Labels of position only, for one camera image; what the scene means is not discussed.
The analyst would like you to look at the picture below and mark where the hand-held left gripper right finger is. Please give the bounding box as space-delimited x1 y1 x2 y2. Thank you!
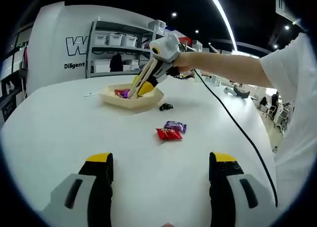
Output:
209 151 277 227

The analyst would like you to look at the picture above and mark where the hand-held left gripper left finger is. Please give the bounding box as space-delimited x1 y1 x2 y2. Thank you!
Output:
42 152 114 227

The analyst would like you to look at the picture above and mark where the small black food packet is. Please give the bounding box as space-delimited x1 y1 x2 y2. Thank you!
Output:
158 102 174 112

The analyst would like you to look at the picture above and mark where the cream hexagonal container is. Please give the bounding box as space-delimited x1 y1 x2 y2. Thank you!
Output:
99 82 165 111

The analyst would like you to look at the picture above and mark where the small purple food packet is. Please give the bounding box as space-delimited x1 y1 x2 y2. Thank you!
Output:
163 120 188 134

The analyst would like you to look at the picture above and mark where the square red food packet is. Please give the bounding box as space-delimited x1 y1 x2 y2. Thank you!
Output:
155 127 184 141

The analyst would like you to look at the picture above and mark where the person's right hand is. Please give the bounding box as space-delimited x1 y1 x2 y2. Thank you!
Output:
173 52 197 74

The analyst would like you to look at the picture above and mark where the white storage box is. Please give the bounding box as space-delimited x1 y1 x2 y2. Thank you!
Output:
148 19 166 35
106 33 124 47
93 33 108 47
121 35 139 48

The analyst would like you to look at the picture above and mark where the black backpack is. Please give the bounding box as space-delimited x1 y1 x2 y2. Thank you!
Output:
109 53 124 73

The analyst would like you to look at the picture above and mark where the white carton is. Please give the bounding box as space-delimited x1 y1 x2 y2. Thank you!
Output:
91 59 111 74

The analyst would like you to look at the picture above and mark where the grey metal shelf rack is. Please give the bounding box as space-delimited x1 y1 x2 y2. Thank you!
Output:
85 19 193 79

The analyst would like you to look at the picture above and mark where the long ceiling light strip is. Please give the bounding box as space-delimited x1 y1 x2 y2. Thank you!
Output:
204 0 239 52

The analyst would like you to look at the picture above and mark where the grey white handheld device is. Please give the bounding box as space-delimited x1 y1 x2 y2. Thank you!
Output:
223 85 251 99

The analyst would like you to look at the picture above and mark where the white office chair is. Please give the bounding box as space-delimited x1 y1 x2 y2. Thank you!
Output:
259 96 278 119

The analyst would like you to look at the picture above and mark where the coat rack with clothes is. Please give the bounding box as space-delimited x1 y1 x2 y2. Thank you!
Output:
19 46 30 99

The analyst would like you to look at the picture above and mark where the person's white shirt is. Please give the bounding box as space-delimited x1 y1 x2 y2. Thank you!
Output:
259 31 317 213

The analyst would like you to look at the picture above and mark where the dark display cabinet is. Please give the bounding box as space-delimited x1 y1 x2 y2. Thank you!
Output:
0 72 25 125

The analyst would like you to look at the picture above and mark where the white hanging sign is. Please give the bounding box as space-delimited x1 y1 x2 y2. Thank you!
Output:
274 0 305 23

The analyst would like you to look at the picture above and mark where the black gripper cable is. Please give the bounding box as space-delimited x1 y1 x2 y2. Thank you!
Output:
193 68 279 208

